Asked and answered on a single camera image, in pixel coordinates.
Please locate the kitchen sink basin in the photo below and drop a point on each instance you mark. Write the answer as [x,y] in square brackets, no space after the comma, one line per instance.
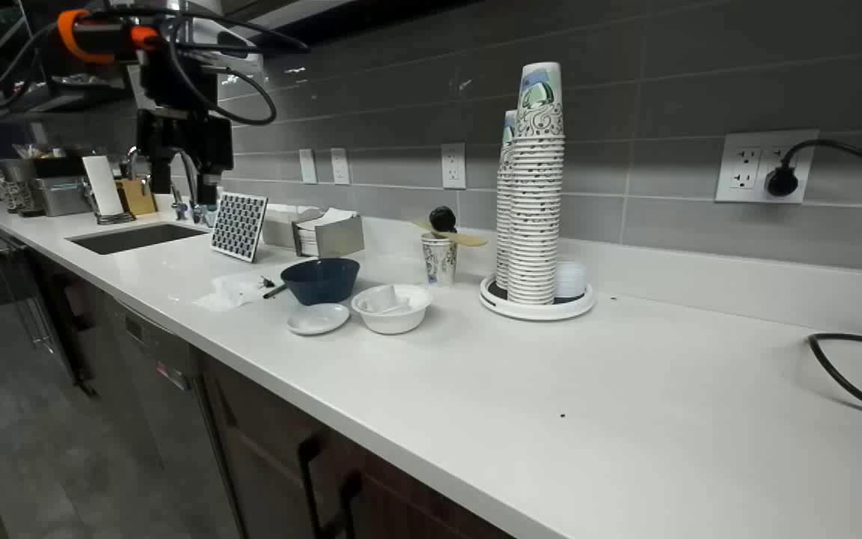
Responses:
[133,239]

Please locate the white bowl with creamer cups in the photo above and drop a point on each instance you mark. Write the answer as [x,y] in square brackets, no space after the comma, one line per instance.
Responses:
[391,312]

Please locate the black ball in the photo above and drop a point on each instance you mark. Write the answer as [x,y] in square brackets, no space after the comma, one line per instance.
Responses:
[442,216]

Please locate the chrome faucet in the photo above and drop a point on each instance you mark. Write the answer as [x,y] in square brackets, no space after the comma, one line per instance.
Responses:
[130,157]

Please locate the tall paper cup stack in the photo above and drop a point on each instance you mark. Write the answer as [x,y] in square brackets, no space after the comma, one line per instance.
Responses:
[537,189]

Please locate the dark wall shelf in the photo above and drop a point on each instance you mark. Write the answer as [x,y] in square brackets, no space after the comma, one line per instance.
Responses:
[47,97]

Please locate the shorter paper cup stack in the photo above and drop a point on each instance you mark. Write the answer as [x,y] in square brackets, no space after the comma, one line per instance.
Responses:
[506,200]

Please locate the wooden stir sticks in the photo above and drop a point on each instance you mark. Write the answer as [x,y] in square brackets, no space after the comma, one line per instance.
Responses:
[461,239]

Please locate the metal container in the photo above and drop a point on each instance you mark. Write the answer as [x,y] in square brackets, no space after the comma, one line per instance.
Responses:
[15,186]

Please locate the stainless dishwasher front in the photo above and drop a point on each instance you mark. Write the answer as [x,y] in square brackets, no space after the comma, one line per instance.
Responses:
[172,401]

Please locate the small wooden board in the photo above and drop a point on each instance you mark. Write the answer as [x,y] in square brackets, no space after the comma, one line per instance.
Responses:
[139,200]

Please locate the glass stir stick holder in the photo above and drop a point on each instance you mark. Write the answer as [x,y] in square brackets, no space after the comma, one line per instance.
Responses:
[439,260]

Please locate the round white cup tray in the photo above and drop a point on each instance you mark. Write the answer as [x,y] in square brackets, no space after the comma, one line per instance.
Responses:
[509,306]

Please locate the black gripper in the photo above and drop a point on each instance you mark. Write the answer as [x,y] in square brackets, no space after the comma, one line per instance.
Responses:
[181,86]

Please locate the white wall power outlet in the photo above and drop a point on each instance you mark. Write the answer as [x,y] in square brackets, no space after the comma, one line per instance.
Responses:
[745,168]

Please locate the black white patterned board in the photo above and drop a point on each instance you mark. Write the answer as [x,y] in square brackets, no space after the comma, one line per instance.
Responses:
[240,225]

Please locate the dark wooden cabinet door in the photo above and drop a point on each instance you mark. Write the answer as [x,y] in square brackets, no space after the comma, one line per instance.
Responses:
[267,450]

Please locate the dark blue bowl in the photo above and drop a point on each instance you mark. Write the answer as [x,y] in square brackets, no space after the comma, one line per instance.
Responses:
[320,282]

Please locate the Franka robot arm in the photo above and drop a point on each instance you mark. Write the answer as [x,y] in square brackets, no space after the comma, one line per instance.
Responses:
[102,38]

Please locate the grey metal box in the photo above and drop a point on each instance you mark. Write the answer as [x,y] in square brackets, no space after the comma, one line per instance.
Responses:
[60,194]

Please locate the small white saucer plate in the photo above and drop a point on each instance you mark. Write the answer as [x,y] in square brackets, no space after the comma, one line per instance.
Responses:
[319,320]

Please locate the white upright tablet board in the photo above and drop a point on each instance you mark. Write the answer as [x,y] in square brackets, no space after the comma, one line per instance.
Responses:
[102,186]

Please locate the white box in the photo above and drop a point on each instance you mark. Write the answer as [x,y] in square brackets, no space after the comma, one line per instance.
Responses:
[282,225]

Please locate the white wall switch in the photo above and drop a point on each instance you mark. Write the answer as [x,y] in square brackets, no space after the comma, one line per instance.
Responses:
[305,165]
[452,165]
[340,165]

